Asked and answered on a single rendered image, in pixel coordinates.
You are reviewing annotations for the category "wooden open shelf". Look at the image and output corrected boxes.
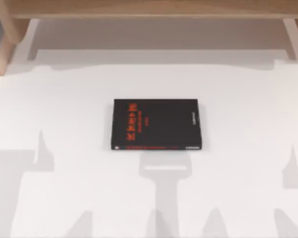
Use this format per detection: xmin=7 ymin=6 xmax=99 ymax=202
xmin=0 ymin=0 xmax=298 ymax=77

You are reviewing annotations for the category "black book with red lettering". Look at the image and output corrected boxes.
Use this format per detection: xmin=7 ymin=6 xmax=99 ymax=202
xmin=111 ymin=98 xmax=204 ymax=151

